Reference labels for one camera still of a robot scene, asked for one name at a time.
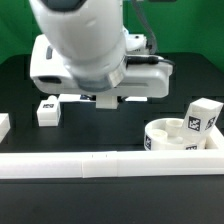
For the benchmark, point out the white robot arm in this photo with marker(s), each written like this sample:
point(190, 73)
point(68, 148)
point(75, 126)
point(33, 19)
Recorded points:
point(85, 49)

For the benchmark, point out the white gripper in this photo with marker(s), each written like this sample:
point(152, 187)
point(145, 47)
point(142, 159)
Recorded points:
point(109, 74)

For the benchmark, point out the white U-shaped fence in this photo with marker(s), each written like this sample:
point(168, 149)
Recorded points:
point(116, 164)

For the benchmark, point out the white marker sheet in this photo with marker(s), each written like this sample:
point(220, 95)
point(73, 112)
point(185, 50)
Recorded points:
point(89, 98)

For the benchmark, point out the white fence piece left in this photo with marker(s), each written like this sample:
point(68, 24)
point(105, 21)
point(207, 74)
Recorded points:
point(4, 125)

